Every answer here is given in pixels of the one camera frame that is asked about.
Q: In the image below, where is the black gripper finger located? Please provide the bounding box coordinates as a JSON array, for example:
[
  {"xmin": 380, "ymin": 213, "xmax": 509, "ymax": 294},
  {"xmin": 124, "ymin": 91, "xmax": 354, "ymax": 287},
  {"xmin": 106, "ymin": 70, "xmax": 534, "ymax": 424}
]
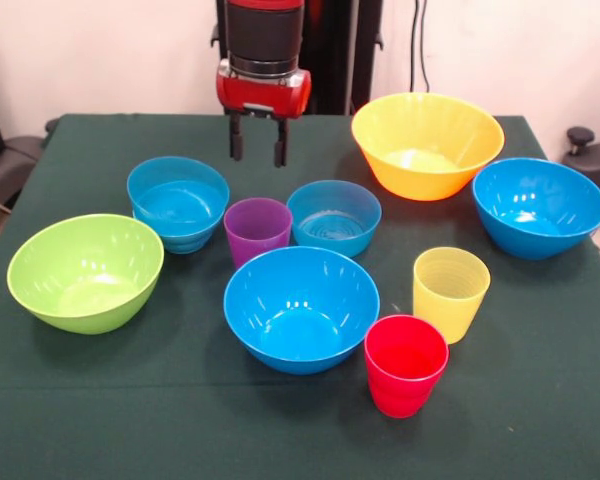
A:
[
  {"xmin": 272, "ymin": 118, "xmax": 290, "ymax": 169},
  {"xmin": 228, "ymin": 112, "xmax": 245, "ymax": 162}
]

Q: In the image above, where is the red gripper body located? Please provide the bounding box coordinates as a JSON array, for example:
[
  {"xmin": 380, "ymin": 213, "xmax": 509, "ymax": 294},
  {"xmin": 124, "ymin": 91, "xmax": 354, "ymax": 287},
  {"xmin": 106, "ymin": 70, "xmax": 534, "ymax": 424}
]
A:
[{"xmin": 216, "ymin": 59, "xmax": 313, "ymax": 120}]

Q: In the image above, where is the small blue flat-bottomed bowl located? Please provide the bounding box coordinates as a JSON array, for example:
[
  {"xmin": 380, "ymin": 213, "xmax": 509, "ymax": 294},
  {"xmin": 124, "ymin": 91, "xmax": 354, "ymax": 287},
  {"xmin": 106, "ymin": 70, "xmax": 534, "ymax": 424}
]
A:
[
  {"xmin": 126, "ymin": 156, "xmax": 231, "ymax": 237},
  {"xmin": 286, "ymin": 179, "xmax": 383, "ymax": 259}
]

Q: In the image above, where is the purple plastic cup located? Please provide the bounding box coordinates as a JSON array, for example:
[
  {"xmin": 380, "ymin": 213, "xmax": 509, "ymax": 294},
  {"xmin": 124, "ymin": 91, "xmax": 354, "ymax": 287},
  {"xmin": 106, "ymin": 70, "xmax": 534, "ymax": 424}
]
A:
[{"xmin": 223, "ymin": 197, "xmax": 294, "ymax": 271}]

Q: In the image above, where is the large blue plastic bowl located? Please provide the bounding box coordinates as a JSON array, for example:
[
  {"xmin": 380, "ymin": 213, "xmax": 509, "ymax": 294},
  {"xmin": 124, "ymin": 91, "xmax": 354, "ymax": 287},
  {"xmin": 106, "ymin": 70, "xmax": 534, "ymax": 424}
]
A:
[
  {"xmin": 472, "ymin": 157, "xmax": 600, "ymax": 261},
  {"xmin": 223, "ymin": 245, "xmax": 381, "ymax": 376}
]

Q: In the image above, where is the red plastic cup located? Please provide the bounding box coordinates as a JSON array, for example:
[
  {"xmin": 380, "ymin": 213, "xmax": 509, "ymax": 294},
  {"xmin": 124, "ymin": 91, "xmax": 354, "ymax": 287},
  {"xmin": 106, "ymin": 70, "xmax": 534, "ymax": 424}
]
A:
[{"xmin": 363, "ymin": 314, "xmax": 450, "ymax": 419}]

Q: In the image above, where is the small teal plastic bowl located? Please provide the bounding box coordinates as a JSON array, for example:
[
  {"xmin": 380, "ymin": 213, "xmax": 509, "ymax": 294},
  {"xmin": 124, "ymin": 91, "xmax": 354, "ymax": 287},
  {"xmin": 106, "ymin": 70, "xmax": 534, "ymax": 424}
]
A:
[{"xmin": 132, "ymin": 209, "xmax": 222, "ymax": 255}]

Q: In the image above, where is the large yellow plastic bowl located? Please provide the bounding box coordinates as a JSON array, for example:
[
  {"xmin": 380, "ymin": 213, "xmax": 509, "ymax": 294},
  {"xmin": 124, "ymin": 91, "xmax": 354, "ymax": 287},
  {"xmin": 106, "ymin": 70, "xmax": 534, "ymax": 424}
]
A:
[{"xmin": 350, "ymin": 92, "xmax": 506, "ymax": 202}]

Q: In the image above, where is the large green plastic bowl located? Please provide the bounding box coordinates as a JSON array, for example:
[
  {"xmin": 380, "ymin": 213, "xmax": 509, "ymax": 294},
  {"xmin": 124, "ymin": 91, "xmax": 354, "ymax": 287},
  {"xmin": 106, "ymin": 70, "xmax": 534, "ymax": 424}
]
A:
[{"xmin": 6, "ymin": 213, "xmax": 165, "ymax": 335}]

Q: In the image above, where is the yellow ribbed plastic cup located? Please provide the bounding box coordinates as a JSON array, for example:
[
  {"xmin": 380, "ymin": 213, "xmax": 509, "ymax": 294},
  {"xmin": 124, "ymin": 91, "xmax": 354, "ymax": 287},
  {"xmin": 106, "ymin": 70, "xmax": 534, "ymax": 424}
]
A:
[{"xmin": 412, "ymin": 246, "xmax": 492, "ymax": 345}]

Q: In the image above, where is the dark green tablecloth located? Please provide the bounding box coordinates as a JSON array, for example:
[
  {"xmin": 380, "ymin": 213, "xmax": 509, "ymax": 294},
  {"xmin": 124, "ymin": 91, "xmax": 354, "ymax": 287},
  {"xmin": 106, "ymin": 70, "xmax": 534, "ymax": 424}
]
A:
[{"xmin": 0, "ymin": 113, "xmax": 600, "ymax": 480}]

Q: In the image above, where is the black hanging cable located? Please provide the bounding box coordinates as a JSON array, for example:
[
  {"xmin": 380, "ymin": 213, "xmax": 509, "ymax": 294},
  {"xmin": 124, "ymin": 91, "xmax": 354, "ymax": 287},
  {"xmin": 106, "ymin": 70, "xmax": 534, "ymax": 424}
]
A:
[{"xmin": 410, "ymin": 0, "xmax": 431, "ymax": 95}]

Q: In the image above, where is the grey pedestal foot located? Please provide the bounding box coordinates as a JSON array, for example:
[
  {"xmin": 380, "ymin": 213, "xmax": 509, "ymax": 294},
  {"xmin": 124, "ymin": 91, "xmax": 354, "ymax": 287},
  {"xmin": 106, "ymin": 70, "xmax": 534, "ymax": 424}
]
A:
[
  {"xmin": 0, "ymin": 135, "xmax": 46, "ymax": 209},
  {"xmin": 562, "ymin": 126, "xmax": 600, "ymax": 196}
]

